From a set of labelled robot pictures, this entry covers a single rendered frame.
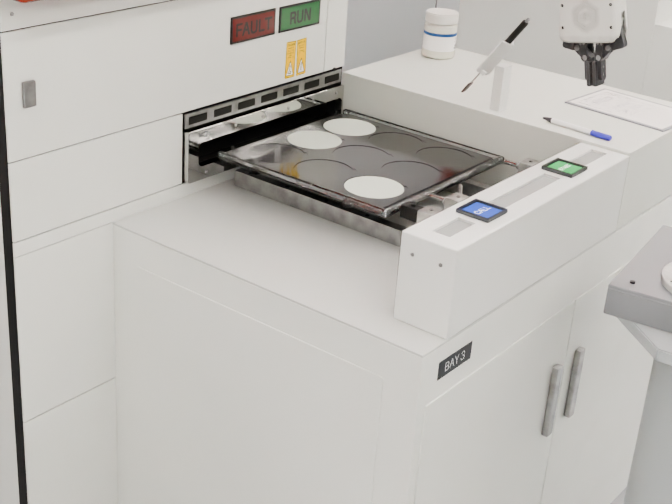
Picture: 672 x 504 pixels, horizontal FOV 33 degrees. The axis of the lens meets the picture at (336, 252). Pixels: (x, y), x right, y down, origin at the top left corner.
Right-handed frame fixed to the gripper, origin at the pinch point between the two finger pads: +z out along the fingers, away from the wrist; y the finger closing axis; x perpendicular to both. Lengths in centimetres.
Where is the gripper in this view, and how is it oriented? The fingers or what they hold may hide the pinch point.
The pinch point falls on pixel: (595, 72)
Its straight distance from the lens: 191.1
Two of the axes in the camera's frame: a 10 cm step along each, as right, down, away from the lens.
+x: 6.1, -3.0, 7.3
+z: 1.0, 9.5, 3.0
